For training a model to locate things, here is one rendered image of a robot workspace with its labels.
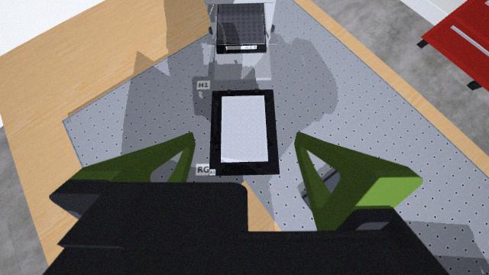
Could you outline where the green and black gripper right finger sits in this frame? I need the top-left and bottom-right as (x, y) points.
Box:
(294, 132), (423, 231)

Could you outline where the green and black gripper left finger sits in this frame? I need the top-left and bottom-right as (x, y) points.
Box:
(69, 132), (196, 183)

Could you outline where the black well plate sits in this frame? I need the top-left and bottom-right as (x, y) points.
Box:
(216, 3), (267, 54)

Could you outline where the black rectangular frame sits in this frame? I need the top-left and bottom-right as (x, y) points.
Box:
(209, 89), (280, 176)

